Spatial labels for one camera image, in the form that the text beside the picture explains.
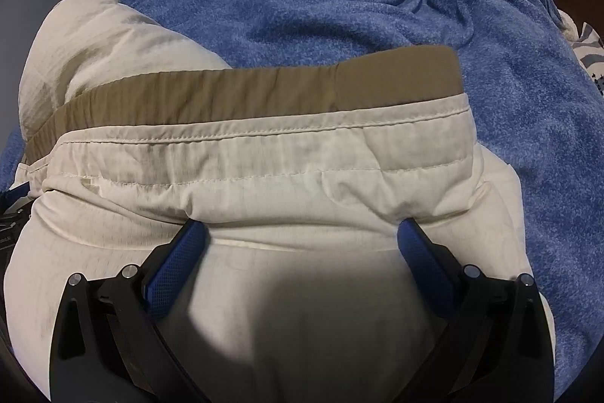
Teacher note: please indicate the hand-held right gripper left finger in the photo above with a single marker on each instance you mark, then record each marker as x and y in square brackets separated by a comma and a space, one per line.
[181, 252]

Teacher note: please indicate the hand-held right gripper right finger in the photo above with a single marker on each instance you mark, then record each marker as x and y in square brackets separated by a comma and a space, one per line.
[420, 249]

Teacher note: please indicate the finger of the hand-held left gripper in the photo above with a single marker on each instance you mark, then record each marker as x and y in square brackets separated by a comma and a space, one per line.
[13, 196]

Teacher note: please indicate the white hooded puffer jacket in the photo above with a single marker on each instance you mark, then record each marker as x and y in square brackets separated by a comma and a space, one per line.
[283, 157]

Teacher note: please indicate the striped printed pillow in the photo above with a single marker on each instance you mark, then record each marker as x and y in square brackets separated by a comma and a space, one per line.
[590, 53]

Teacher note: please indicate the white pompom cloth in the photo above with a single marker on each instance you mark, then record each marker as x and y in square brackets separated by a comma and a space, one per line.
[567, 23]

